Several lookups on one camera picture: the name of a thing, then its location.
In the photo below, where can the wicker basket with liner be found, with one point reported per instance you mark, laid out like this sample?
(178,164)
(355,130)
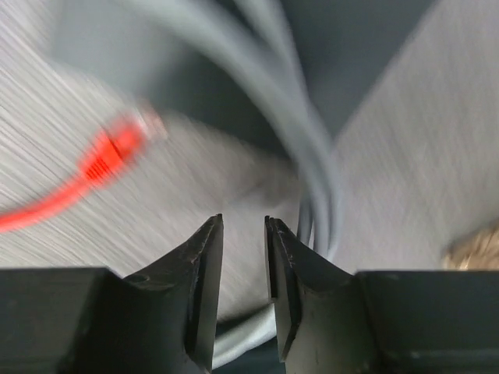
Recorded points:
(477,252)

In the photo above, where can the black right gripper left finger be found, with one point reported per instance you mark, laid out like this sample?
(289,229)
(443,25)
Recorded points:
(160,319)

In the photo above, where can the black network switch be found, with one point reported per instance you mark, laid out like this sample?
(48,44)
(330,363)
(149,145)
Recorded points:
(284,76)

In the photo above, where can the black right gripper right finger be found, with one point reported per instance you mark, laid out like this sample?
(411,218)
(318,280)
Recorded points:
(330,321)

